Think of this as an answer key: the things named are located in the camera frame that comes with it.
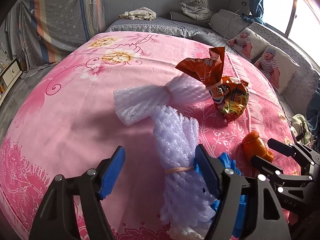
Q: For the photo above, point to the white tiger plush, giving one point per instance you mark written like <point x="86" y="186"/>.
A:
<point x="197" y="5"/>

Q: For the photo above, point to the white hanging cloth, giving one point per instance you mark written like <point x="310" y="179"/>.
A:
<point x="15" y="30"/>

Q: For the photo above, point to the white cabinet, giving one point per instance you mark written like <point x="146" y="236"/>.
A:
<point x="12" y="73"/>

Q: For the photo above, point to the grey quilted sofa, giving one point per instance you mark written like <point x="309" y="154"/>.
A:
<point x="162" y="26"/>

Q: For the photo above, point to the pink floral blanket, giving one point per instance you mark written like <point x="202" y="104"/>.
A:
<point x="75" y="130"/>

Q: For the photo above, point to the baby print pillow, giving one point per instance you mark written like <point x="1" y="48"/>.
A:
<point x="246" y="42"/>
<point x="272" y="65"/>

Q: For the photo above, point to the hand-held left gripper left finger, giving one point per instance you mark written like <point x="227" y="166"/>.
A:
<point x="112" y="172"/>

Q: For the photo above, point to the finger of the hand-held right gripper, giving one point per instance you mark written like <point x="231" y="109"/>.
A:
<point x="280" y="145"/>
<point x="265" y="166"/>

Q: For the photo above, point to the grey cushion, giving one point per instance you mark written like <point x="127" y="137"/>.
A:
<point x="175" y="16"/>

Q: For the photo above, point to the green cloth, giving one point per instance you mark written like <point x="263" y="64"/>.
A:
<point x="300" y="122"/>

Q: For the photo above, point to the striped grey sheet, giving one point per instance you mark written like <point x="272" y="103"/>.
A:
<point x="62" y="17"/>

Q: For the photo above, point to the long blue curtain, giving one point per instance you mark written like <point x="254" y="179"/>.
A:
<point x="315" y="107"/>

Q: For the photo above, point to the white foam fruit net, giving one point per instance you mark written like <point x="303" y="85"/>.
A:
<point x="175" y="142"/>
<point x="140" y="100"/>

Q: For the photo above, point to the cream crumpled cloth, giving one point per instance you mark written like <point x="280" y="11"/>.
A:
<point x="140" y="13"/>

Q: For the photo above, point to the orange peel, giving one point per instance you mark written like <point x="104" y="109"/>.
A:
<point x="255" y="145"/>

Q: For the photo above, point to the orange snack wrapper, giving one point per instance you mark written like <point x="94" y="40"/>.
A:
<point x="200" y="67"/>

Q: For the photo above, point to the window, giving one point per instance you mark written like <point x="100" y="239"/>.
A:
<point x="280" y="5"/>

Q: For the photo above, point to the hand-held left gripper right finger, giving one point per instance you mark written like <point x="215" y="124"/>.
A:
<point x="206" y="170"/>

